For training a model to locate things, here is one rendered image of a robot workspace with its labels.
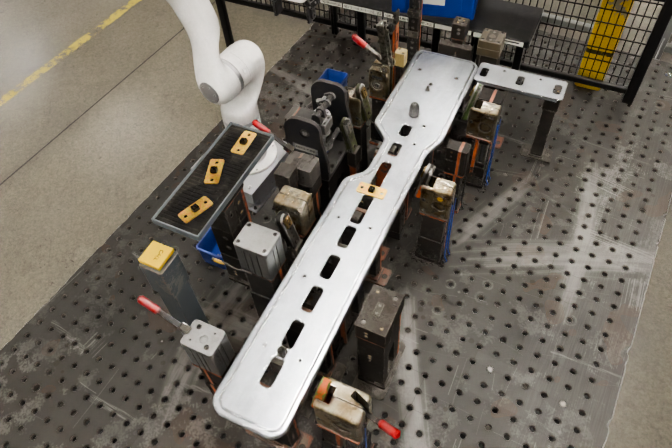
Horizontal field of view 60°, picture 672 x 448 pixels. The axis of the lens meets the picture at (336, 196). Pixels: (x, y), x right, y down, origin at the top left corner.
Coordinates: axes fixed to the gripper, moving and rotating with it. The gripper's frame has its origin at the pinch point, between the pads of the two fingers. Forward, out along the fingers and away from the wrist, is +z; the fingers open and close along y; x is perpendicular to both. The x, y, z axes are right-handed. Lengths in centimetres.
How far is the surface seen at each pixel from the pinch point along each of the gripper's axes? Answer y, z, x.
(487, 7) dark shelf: 31, 42, 83
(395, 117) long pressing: 20, 45, 20
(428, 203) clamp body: 41, 47, -8
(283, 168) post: 3.0, 35.0, -20.3
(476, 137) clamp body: 45, 52, 28
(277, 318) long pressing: 20, 45, -57
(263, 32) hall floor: -128, 144, 163
